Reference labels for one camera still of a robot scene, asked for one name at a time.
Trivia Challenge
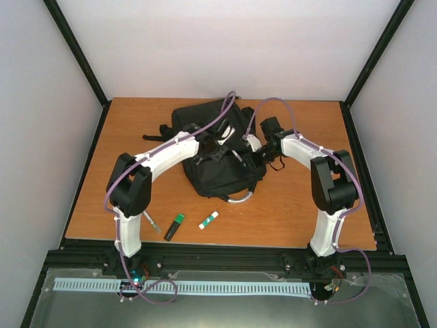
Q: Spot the black frame post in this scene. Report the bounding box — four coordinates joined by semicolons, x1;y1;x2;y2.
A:
343;0;416;107
42;0;112;109

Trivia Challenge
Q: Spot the light blue cable duct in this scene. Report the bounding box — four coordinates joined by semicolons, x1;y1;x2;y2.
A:
53;277;311;298

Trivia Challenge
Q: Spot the green highlighter marker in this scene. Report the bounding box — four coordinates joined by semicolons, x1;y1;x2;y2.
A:
164;213;185;242

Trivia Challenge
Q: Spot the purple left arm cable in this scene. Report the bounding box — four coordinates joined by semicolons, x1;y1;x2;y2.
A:
102;90;237;305

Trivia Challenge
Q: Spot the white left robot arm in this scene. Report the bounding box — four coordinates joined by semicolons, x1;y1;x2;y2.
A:
104;120;235;275

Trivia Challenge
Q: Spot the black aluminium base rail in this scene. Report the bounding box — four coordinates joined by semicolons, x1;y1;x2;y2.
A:
43;239;408;279

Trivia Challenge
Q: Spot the left black frame post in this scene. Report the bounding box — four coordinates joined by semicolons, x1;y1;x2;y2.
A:
42;0;112;109

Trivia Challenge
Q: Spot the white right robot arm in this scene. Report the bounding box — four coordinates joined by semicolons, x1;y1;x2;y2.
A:
242;117;362;276

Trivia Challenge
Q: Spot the silver pen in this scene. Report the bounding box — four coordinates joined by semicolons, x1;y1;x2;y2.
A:
143;210;161;234

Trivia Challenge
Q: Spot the black student backpack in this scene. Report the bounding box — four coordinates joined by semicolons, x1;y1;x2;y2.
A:
143;99;266;204

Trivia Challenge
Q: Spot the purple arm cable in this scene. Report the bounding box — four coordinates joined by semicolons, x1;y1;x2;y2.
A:
246;97;373;305
102;90;237;305

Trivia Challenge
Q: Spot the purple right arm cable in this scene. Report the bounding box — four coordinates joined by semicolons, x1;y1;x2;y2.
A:
246;97;373;305

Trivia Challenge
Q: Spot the white glue stick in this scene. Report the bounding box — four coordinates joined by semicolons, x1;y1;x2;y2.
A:
198;211;219;230

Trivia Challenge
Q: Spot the right black frame post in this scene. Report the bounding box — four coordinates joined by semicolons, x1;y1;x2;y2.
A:
343;0;416;107

